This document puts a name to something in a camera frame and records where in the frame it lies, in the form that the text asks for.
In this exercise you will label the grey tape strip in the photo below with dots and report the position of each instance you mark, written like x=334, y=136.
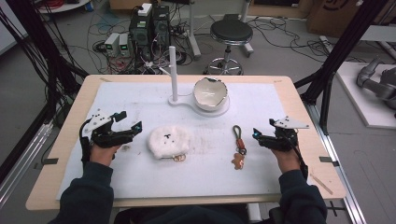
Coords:
x=328, y=160
x=49, y=161

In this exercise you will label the round white table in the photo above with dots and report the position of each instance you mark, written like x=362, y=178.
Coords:
x=62, y=5

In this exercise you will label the white metal stand leg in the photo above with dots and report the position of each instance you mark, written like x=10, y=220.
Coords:
x=246, y=28
x=193, y=34

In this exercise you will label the cardboard box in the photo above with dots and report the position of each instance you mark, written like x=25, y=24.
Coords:
x=330, y=17

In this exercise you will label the black computer tower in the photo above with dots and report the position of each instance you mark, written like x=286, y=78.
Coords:
x=161, y=29
x=140, y=35

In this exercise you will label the person's left hand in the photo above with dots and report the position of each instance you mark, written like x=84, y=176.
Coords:
x=102, y=155

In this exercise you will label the aluminium floor rail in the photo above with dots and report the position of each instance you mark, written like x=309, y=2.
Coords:
x=339, y=168
x=21, y=161

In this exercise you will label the white table mat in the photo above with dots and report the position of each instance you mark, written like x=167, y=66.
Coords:
x=199, y=174

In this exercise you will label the white eggshell-shaped bowl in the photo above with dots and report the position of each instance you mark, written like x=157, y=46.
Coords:
x=210, y=95

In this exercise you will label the grey bench power supply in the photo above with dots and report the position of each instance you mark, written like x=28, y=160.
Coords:
x=124, y=45
x=111, y=43

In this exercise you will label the black round stool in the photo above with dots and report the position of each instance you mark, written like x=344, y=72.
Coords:
x=231, y=32

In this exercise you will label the white box on tower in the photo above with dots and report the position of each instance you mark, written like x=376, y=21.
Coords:
x=144, y=9

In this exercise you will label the white stand with pole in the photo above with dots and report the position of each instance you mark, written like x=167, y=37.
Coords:
x=173, y=71

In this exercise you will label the light wooden table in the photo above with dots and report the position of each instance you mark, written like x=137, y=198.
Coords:
x=314, y=102

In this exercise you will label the white floor platform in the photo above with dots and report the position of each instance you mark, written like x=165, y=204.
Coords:
x=358, y=102

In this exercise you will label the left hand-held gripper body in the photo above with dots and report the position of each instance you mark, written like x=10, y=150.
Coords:
x=107, y=137

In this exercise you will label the person's dark clothed torso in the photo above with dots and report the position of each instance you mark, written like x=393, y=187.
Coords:
x=180, y=216

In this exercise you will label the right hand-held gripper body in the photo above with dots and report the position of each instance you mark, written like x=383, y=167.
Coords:
x=281, y=141

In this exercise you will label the person's right hand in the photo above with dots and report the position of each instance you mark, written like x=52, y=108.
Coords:
x=288, y=161

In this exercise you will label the thin wooden stick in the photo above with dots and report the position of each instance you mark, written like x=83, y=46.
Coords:
x=320, y=184

